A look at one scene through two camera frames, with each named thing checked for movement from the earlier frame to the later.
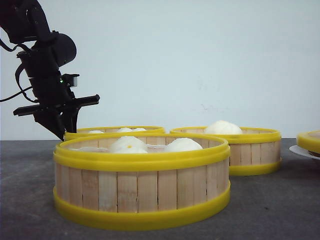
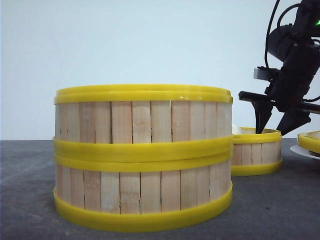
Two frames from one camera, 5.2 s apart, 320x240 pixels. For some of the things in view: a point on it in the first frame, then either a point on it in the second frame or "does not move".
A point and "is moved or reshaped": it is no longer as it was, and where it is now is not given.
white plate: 297,149 does not move
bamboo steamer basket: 113,129 is moved or reshaped
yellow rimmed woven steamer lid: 309,140 does not move
